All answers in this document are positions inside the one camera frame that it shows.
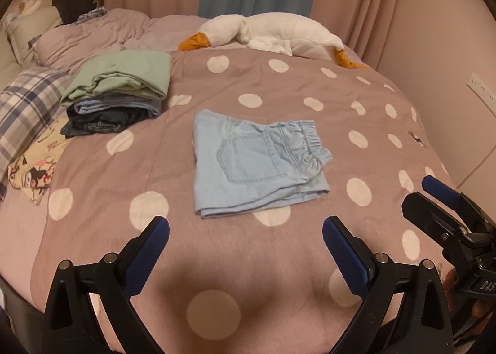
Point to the lilac duvet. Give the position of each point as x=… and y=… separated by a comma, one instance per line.
x=112, y=32

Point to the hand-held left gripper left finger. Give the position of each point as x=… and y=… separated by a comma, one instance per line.
x=149, y=257

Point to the cartoon printed cloth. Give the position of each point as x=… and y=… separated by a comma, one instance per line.
x=37, y=168

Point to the folded green pants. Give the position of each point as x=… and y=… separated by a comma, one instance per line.
x=124, y=73

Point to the light blue denim pants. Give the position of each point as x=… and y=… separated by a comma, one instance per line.
x=255, y=168

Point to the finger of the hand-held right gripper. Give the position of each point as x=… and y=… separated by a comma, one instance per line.
x=426, y=210
x=440, y=189

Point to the polka dot blanket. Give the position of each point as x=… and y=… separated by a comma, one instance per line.
x=252, y=79

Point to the beige pillow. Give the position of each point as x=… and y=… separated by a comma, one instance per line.
x=29, y=34

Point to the folded dark jeans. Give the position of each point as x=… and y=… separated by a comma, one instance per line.
x=100, y=121

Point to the plaid pillow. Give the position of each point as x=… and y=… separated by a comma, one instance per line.
x=27, y=106

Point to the folded blue jeans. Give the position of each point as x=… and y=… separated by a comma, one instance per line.
x=120, y=105

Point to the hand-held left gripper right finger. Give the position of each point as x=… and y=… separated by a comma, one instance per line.
x=345, y=257

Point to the small checked cloth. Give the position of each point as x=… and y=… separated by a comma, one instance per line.
x=93, y=15

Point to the white goose plush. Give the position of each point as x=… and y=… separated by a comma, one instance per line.
x=279, y=30

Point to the dark bed frame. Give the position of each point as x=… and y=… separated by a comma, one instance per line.
x=17, y=311

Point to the black cloth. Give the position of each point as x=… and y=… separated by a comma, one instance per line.
x=71, y=8

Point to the white wall socket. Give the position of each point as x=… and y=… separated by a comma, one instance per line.
x=482, y=86

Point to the pink bed sheet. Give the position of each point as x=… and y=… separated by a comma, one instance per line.
x=21, y=230

